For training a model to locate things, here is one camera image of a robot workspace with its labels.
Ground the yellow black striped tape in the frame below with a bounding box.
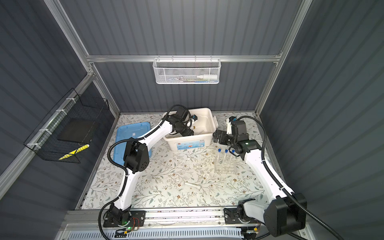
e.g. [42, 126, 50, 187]
[59, 144, 90, 161]

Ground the white wire mesh basket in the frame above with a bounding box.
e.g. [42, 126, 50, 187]
[153, 59, 222, 85]

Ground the black corrugated left cable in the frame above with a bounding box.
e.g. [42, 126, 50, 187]
[98, 104, 191, 240]

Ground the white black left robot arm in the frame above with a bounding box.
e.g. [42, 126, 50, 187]
[102, 105, 198, 227]

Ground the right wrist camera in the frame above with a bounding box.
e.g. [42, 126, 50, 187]
[227, 116, 237, 124]

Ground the blue plastic bin lid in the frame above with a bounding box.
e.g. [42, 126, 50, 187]
[113, 121, 153, 167]

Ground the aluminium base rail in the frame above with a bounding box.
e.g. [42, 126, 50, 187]
[56, 205, 304, 240]

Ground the black wire wall basket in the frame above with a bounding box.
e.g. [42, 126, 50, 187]
[24, 91, 110, 164]

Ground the white tube in basket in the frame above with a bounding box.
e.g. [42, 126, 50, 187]
[197, 75, 219, 81]

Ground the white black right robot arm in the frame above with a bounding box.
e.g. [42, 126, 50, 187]
[213, 117, 307, 237]

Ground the black corrugated right cable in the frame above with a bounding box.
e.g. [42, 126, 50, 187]
[236, 115, 346, 240]

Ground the white plastic storage bin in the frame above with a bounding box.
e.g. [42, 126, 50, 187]
[161, 107, 219, 152]

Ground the clear plastic test tube rack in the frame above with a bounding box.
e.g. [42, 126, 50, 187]
[213, 148, 237, 177]

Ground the black corrugated cable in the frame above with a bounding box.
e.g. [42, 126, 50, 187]
[236, 115, 346, 240]
[98, 104, 191, 240]

